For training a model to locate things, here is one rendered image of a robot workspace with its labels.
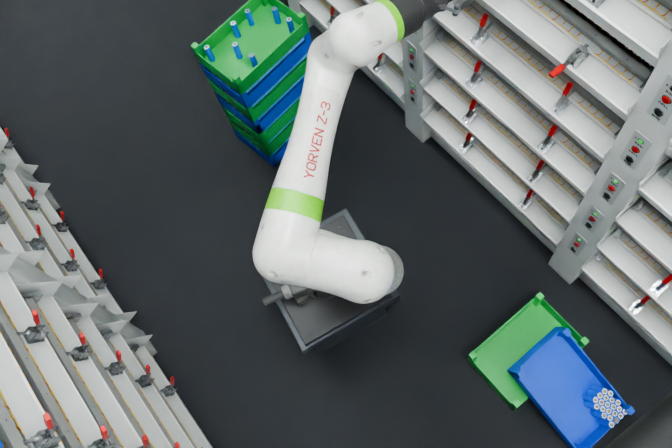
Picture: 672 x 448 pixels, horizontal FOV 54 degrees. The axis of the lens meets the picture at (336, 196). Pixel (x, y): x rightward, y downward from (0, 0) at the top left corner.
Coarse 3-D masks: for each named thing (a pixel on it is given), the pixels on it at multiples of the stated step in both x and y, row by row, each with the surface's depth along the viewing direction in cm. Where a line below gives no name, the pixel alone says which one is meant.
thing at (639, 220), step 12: (636, 204) 159; (648, 204) 158; (624, 216) 162; (636, 216) 161; (648, 216) 159; (660, 216) 158; (624, 228) 161; (636, 228) 160; (648, 228) 159; (660, 228) 158; (636, 240) 161; (648, 240) 159; (660, 240) 158; (648, 252) 161; (660, 252) 157
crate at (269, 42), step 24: (264, 0) 209; (240, 24) 210; (264, 24) 208; (192, 48) 199; (216, 48) 207; (240, 48) 206; (264, 48) 204; (288, 48) 203; (216, 72) 200; (240, 72) 202; (264, 72) 200
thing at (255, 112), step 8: (304, 64) 215; (296, 72) 214; (304, 72) 218; (208, 80) 215; (288, 80) 214; (296, 80) 217; (216, 88) 215; (280, 88) 213; (288, 88) 217; (224, 96) 215; (272, 96) 212; (280, 96) 216; (232, 104) 216; (240, 104) 216; (256, 104) 216; (264, 104) 212; (272, 104) 215; (248, 112) 208; (256, 112) 211
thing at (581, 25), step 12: (528, 0) 143; (540, 0) 143; (552, 0) 140; (564, 12) 138; (576, 24) 137; (588, 24) 136; (576, 36) 138; (588, 36) 136; (600, 36) 134; (612, 48) 133; (624, 60) 132; (636, 60) 131; (636, 72) 131; (648, 72) 130
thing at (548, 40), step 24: (480, 0) 149; (504, 0) 146; (528, 24) 143; (552, 48) 140; (600, 48) 136; (576, 72) 137; (600, 72) 135; (624, 72) 134; (600, 96) 136; (624, 96) 133; (624, 120) 136
